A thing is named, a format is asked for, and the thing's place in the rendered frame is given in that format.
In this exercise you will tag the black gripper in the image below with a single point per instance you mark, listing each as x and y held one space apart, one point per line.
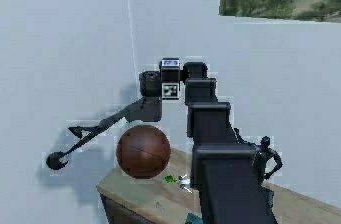
149 106

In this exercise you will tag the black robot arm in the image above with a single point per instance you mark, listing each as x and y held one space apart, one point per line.
224 180

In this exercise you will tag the tan wooden chest of drawers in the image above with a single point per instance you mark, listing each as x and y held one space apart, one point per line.
151 196

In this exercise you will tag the brown basketball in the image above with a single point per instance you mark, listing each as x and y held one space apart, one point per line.
143 152

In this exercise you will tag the small green object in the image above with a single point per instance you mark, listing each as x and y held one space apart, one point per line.
169 179

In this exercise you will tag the small white object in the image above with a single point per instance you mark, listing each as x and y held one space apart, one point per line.
184 182

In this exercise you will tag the teal object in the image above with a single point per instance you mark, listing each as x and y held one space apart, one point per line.
193 219

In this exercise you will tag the black human figurine statue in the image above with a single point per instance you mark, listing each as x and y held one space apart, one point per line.
267 156

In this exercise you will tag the window with green view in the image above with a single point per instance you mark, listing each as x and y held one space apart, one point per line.
288 8

